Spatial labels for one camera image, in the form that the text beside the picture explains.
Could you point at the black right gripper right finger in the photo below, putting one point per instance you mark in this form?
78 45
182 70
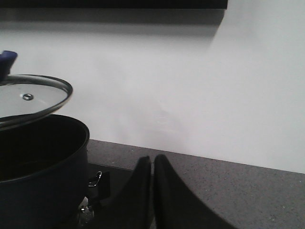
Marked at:
176 206

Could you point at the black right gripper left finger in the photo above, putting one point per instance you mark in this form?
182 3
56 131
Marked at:
130 207

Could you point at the glass lid with blue knob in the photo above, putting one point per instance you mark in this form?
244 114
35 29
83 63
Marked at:
26 98

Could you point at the blue cooking pot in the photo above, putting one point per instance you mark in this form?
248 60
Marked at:
43 172

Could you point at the black glass gas stove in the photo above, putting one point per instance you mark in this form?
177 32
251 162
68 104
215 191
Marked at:
112 171

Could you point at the black range hood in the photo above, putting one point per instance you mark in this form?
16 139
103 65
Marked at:
117 4

